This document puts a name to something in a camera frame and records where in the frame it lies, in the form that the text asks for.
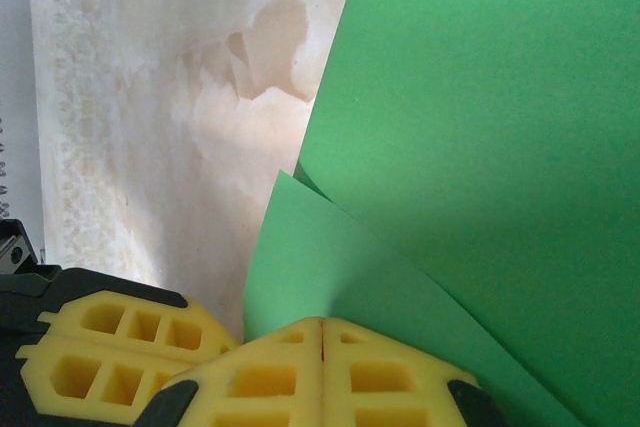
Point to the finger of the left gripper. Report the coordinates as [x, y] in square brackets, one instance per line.
[150, 317]
[90, 362]

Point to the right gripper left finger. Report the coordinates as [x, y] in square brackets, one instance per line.
[260, 387]

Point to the green paper sheet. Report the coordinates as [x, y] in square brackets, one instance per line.
[475, 97]

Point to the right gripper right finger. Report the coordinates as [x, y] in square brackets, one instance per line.
[400, 387]

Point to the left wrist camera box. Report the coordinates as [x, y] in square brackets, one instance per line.
[15, 247]

